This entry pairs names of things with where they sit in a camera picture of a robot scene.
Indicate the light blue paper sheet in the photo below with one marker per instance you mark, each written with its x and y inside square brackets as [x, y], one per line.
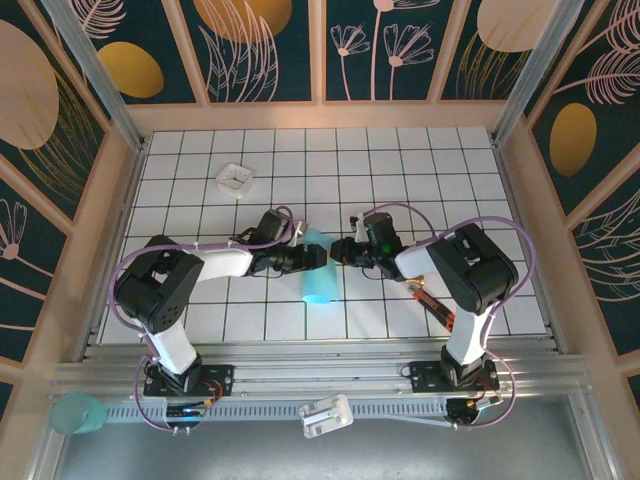
[320, 285]

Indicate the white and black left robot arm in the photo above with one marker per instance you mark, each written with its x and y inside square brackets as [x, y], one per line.
[225, 260]

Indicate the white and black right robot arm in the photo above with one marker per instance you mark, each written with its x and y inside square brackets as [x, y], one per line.
[417, 260]

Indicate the white square clock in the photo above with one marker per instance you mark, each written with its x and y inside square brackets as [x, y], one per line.
[234, 179]

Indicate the orange and black utility knife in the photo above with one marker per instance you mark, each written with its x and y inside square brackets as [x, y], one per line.
[432, 306]

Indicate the black control board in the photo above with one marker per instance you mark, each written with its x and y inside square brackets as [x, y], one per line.
[185, 412]
[465, 412]

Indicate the translucent green cup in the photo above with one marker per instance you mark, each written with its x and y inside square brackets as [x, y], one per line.
[75, 412]

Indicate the aluminium mounting rail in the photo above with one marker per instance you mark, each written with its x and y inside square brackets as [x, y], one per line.
[325, 375]

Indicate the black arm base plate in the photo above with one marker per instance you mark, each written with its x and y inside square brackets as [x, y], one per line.
[220, 380]
[425, 377]

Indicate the aluminium side rail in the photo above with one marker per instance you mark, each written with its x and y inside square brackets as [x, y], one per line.
[126, 200]
[514, 200]

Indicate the white plastic bracket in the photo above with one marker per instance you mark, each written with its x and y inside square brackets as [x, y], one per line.
[325, 415]

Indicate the aluminium frame post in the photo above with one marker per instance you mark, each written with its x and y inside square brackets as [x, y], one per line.
[530, 65]
[95, 75]

